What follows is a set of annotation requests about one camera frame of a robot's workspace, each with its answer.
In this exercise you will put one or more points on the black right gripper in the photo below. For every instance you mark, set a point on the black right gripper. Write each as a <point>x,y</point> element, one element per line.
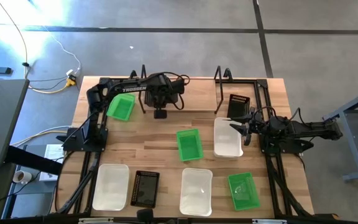
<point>256,126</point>

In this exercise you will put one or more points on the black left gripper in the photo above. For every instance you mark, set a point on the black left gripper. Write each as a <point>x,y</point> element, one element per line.
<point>162,93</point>

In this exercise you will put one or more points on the black plastic basket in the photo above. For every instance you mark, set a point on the black plastic basket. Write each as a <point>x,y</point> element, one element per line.
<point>145,189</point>
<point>238,107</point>

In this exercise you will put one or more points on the white plastic basket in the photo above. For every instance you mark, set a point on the white plastic basket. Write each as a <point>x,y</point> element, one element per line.
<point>227,143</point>
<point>110,186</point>
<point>196,193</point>

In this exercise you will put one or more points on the green plastic basket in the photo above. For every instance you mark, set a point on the green plastic basket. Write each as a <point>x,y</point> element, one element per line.
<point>190,145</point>
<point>121,107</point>
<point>243,192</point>

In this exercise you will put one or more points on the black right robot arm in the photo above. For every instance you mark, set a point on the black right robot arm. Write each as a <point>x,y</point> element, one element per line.
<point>309,129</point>

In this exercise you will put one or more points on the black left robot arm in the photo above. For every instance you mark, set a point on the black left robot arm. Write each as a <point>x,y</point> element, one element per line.
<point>135,87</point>

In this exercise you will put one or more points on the yellow power plug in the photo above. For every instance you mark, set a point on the yellow power plug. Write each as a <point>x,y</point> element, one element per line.
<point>71,82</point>

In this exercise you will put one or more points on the white power adapter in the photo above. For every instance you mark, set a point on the white power adapter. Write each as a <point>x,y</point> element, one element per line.
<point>72,72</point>

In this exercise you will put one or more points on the white paper sheet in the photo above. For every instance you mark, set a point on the white paper sheet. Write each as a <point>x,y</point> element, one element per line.
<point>53,154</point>

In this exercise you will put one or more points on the black desk beam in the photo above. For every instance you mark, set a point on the black desk beam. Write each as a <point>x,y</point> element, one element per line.
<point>33,160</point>

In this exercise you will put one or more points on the grey low table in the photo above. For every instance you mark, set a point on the grey low table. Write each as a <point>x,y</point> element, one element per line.
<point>33,196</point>

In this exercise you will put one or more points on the white mug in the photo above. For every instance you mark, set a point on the white mug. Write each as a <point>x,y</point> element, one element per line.
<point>22,177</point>

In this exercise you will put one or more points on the grey desk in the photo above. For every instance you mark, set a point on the grey desk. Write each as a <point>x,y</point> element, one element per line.
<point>2,118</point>

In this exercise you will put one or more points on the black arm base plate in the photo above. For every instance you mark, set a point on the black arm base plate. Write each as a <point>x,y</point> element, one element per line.
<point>73,144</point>
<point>272,149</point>

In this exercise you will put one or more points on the black aluminium rig frame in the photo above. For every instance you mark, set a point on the black aluminium rig frame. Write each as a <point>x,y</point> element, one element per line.
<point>263,83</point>

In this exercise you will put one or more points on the silver bracket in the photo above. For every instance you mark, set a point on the silver bracket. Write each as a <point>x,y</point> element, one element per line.
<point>269,221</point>
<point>95,220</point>

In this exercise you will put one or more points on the blue-grey table frame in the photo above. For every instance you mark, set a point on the blue-grey table frame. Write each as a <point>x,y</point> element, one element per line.
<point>357,155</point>

